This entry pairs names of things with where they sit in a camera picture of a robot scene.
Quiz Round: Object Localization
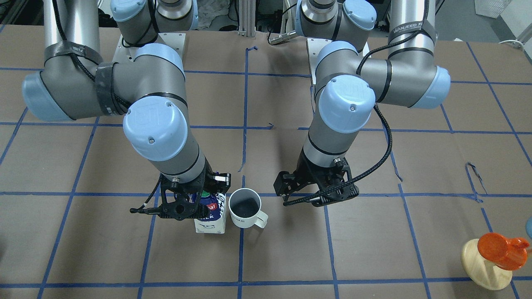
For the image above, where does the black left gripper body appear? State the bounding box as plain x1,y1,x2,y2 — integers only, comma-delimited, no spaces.
273,151,359,207

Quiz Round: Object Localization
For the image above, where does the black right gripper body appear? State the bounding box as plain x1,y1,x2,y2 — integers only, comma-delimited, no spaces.
158,162,232,220

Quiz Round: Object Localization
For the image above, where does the white mug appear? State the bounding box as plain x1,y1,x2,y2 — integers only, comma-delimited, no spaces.
228,188,268,228

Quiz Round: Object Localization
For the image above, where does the blue white milk carton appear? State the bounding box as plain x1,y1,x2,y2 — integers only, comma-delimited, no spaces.
194,191,226,233

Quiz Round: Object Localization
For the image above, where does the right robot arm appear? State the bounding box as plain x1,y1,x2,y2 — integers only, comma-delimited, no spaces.
22,0,231,220

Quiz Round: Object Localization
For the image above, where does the metal cylinder connector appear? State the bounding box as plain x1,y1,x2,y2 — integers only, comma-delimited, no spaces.
267,30,298,46

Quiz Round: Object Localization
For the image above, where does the wooden mug tree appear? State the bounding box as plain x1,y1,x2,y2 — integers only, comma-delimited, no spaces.
461,238,513,291

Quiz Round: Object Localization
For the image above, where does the orange mug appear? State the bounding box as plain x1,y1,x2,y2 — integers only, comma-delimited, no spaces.
477,233,530,271

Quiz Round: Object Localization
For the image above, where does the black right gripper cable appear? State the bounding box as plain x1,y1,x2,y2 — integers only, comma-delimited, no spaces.
129,174,163,215

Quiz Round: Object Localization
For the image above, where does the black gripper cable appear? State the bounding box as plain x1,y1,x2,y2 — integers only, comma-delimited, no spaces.
284,25,433,206
129,174,163,215

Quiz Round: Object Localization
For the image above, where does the aluminium frame post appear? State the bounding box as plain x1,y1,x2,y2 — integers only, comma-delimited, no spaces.
238,0,256,39

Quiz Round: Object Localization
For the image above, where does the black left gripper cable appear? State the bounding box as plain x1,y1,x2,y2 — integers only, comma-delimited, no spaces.
284,25,433,206

